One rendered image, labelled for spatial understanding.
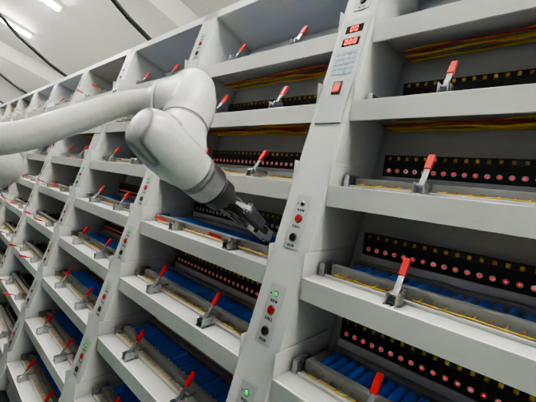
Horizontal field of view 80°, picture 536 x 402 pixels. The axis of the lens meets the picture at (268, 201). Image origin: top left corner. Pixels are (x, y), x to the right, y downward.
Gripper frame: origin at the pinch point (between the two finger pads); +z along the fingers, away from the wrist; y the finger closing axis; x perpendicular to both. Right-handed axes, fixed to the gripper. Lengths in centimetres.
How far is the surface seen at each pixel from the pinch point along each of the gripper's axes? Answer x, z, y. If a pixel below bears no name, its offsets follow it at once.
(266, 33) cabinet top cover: -75, -11, 35
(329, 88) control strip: -33.6, -15.4, -13.2
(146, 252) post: 17, 5, 50
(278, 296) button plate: 14.1, -3.4, -16.3
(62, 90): -70, -16, 260
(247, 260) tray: 9.4, -4.1, -4.4
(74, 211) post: 15, 1, 120
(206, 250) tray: 10.3, -3.3, 11.6
